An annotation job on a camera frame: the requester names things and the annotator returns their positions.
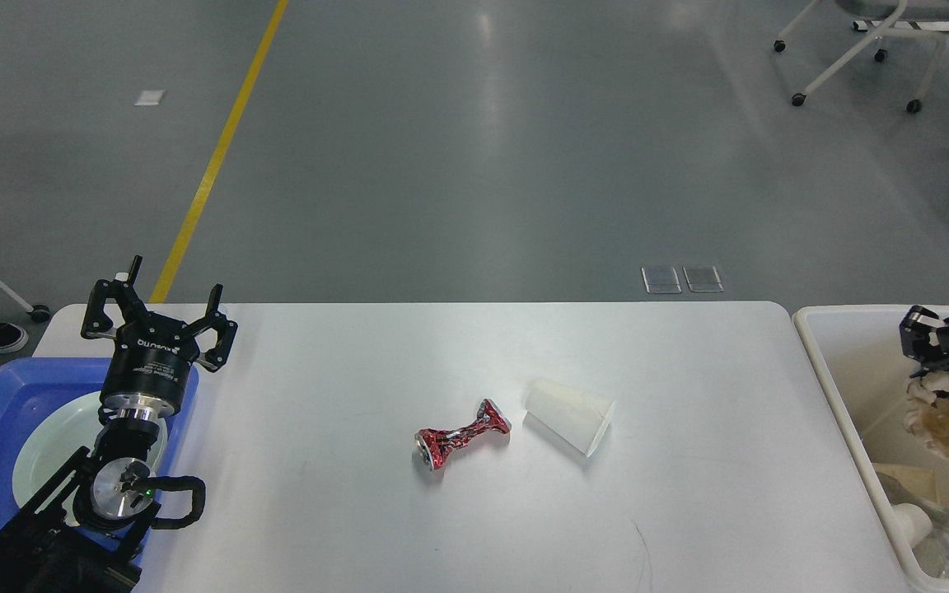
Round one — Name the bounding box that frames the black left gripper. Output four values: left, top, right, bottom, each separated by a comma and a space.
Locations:
80, 254, 238, 423

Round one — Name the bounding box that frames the brown paper ball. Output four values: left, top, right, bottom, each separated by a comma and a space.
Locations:
903, 371, 949, 460

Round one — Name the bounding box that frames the brown paper bag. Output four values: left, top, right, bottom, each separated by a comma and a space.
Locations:
872, 463, 949, 582

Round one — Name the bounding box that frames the green plate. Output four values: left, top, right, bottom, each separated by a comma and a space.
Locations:
12, 393, 152, 521

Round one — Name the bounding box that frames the silver foil bag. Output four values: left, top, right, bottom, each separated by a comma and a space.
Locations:
877, 472, 949, 579

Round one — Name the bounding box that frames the crushed red can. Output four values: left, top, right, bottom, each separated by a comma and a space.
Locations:
414, 398, 512, 472

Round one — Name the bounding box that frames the white paper cup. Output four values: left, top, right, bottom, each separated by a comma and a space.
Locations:
524, 379, 617, 458
891, 502, 933, 549

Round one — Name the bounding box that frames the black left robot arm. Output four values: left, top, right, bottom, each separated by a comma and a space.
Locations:
0, 256, 238, 592

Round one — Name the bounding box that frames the beige plastic bin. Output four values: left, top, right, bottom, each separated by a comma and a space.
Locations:
793, 305, 949, 592

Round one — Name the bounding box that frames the blue plastic tray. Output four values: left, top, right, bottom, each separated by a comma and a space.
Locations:
0, 359, 185, 529

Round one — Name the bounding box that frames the white floor tag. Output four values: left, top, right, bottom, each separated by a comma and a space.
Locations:
134, 89, 166, 106

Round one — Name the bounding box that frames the floor outlet cover right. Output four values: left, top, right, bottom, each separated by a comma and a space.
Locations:
683, 265, 724, 293

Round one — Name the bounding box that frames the floor outlet cover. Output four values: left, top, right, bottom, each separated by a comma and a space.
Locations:
641, 265, 683, 294
683, 265, 724, 293

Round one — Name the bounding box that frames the floor outlet cover left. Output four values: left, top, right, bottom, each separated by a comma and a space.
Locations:
641, 265, 683, 294

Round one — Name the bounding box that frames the white office chair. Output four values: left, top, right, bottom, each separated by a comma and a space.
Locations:
790, 1, 949, 114

